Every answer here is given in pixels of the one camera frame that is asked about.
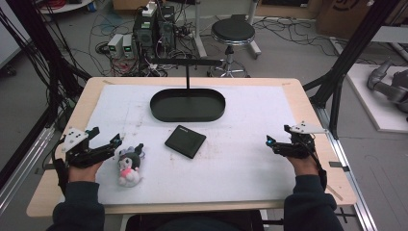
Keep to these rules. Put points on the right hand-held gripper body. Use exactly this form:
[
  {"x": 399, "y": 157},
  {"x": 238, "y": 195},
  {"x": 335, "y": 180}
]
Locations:
[{"x": 301, "y": 144}]

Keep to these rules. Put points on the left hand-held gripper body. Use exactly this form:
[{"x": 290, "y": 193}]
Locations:
[{"x": 78, "y": 154}]

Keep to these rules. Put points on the person's left hand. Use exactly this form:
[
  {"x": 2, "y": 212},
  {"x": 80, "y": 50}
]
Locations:
[{"x": 84, "y": 173}]

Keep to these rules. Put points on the person's right hand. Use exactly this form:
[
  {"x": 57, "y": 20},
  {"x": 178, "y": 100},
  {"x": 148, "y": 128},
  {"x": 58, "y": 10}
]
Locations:
[{"x": 304, "y": 165}]

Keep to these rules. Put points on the black and pink plush toy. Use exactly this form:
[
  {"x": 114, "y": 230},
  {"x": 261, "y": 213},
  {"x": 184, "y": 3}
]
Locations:
[{"x": 130, "y": 166}]

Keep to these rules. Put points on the white table mat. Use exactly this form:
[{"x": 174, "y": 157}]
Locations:
[{"x": 224, "y": 166}]

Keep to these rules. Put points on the black square wallet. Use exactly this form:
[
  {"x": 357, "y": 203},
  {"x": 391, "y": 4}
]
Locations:
[{"x": 186, "y": 141}]

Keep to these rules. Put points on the white floor board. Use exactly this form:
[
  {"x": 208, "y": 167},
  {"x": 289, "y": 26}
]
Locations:
[{"x": 369, "y": 106}]

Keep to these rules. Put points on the black oval tray stand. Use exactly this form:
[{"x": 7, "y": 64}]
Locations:
[{"x": 187, "y": 106}]

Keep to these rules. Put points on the grey power supply unit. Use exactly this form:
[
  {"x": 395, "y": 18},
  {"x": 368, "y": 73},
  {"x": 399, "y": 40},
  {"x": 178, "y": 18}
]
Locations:
[
  {"x": 115, "y": 45},
  {"x": 127, "y": 46}
]

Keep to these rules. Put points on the black computer tower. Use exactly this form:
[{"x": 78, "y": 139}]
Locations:
[
  {"x": 144, "y": 33},
  {"x": 166, "y": 27}
]

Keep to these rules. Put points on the black round stool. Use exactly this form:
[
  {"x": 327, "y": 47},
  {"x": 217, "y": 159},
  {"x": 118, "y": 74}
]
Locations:
[{"x": 233, "y": 32}]

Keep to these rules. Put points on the white table leg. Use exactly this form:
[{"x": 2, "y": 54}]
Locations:
[{"x": 199, "y": 32}]

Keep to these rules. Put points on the cardboard box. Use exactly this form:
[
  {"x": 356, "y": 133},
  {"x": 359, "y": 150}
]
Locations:
[{"x": 343, "y": 16}]

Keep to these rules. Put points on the white power strip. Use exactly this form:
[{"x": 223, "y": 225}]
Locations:
[{"x": 149, "y": 9}]

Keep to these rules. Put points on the aluminium rail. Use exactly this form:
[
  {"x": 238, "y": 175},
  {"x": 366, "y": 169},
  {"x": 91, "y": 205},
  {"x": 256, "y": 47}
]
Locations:
[
  {"x": 346, "y": 154},
  {"x": 22, "y": 170}
]

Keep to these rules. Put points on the black frame post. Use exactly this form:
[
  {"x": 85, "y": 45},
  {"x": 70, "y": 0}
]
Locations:
[
  {"x": 41, "y": 48},
  {"x": 352, "y": 48}
]

